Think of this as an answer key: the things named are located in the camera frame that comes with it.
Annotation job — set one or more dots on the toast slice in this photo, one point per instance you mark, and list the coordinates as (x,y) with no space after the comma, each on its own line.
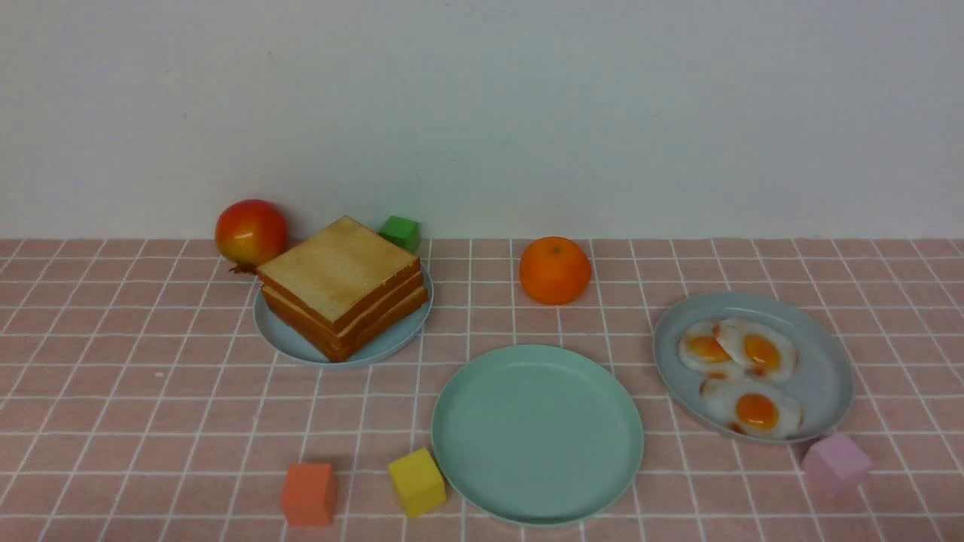
(340,271)
(378,308)
(335,348)

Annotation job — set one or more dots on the fried egg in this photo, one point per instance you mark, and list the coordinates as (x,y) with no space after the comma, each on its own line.
(752,407)
(699,350)
(759,349)

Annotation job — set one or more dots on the orange mandarin fruit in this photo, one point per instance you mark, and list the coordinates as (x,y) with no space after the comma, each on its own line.
(554,271)

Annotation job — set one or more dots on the green cube block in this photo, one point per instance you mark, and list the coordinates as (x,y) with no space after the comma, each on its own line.
(403,232)

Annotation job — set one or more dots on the light blue bread plate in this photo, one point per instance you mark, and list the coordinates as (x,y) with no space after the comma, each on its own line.
(287,341)

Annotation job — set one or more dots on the teal centre plate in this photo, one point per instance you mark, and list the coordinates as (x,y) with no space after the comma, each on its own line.
(537,435)

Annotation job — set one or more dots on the yellow cube block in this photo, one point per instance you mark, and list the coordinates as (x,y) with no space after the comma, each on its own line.
(419,484)

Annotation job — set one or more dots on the red yellow pomegranate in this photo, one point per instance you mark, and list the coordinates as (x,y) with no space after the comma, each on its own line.
(250,233)

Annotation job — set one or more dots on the orange cube block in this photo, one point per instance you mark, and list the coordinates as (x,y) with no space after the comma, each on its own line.
(309,495)

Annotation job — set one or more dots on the grey blue egg plate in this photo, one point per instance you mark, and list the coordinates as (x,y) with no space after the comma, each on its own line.
(823,383)

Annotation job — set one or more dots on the pink checkered tablecloth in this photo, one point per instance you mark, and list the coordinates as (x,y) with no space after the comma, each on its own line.
(140,404)

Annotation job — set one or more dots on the pink cube block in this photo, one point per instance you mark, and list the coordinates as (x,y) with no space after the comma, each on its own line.
(835,464)

